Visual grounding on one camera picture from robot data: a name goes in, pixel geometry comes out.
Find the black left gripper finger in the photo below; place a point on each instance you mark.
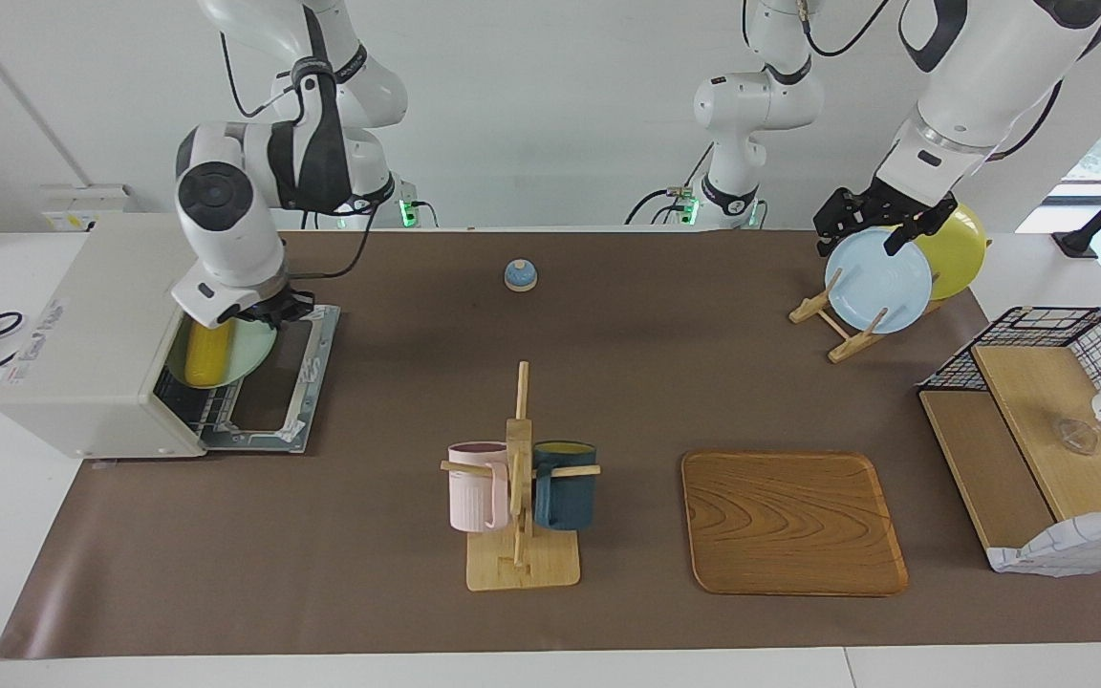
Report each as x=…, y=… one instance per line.
x=836, y=216
x=925, y=230

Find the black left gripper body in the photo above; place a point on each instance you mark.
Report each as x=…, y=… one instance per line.
x=895, y=203

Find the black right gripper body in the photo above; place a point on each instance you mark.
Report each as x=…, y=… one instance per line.
x=294, y=306

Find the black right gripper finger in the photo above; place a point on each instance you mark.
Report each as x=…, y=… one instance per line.
x=264, y=323

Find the pale green plate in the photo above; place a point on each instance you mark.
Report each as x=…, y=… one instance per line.
x=252, y=354

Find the yellow corn cob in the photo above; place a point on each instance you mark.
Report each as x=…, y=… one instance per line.
x=208, y=354

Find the white toaster oven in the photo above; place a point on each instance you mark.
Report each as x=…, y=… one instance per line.
x=92, y=354

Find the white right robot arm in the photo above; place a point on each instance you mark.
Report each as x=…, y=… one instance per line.
x=226, y=220

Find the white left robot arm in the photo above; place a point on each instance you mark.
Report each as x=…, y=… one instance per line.
x=990, y=67

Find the yellow plate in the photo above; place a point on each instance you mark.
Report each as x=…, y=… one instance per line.
x=957, y=258

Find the light blue plate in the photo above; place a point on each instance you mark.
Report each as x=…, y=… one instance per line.
x=880, y=287

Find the wooden plate rack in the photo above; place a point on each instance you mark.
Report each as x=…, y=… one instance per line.
x=847, y=349

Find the white power strip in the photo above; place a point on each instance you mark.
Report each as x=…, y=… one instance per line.
x=82, y=205

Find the brown table mat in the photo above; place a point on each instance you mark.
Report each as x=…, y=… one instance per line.
x=321, y=535

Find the wooden two-tier shelf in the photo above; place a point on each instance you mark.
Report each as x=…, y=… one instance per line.
x=1038, y=420

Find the blue call bell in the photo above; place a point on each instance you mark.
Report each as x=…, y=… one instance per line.
x=521, y=277

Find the small clear glass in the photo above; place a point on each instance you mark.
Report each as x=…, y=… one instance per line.
x=1078, y=435

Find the pink mug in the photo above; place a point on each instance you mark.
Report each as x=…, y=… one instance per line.
x=474, y=492

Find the wooden serving tray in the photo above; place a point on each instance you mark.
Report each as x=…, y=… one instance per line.
x=789, y=521

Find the dark blue mug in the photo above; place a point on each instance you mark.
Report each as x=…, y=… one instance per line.
x=565, y=492

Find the wooden mug tree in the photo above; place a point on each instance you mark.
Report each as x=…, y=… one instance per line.
x=520, y=564

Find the white checkered cloth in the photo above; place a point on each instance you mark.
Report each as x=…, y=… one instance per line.
x=1076, y=545

